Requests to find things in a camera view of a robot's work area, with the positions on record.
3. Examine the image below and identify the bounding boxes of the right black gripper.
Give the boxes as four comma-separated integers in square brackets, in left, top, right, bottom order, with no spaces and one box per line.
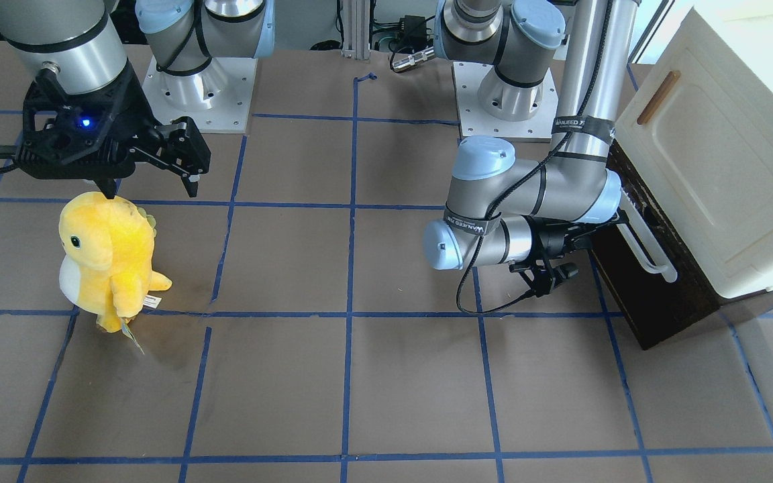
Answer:
[94,115,212,201]

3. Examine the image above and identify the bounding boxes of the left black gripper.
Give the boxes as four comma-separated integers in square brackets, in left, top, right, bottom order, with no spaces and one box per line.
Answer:
[531,210,629,260]

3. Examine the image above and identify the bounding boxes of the white drawer handle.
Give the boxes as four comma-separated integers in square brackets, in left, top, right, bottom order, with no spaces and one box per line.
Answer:
[617,189,678,284]

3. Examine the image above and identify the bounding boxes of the dark brown wooden drawer cabinet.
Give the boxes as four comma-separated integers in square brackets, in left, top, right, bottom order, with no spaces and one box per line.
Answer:
[588,140,773,351]

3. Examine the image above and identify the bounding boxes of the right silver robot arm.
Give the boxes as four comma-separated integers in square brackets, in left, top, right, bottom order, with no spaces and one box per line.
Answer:
[0,1,275,199]

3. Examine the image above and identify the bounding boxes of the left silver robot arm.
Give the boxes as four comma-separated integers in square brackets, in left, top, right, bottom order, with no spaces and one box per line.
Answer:
[421,1,640,271]

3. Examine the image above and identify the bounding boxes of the yellow plush dinosaur toy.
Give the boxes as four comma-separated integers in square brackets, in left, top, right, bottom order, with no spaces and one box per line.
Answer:
[58,192,172,343]

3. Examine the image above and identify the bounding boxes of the cream plastic storage box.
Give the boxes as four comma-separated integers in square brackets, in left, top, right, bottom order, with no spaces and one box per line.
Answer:
[616,1,773,299]

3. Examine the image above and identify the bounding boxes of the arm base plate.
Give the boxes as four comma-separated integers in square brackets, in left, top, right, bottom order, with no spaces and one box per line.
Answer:
[453,62,558,143]
[142,58,258,133]

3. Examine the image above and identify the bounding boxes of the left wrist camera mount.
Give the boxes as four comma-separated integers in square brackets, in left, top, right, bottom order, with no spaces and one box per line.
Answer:
[509,261,579,300]

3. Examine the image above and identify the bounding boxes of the aluminium frame post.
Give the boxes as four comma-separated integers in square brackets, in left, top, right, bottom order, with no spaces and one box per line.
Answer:
[340,0,373,63]

